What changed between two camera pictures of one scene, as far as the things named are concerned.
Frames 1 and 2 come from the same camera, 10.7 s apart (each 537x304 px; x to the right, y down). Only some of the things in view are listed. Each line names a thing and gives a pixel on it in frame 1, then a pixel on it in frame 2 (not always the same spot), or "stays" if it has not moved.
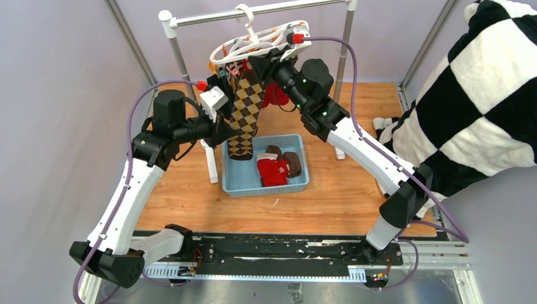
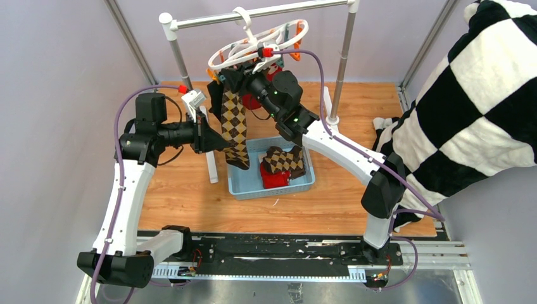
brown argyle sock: [244, 121] -> [291, 160]
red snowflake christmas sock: [273, 173] stays
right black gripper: [268, 63] -> [234, 76]
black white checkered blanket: [477, 114] stays
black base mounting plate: [289, 249] stays
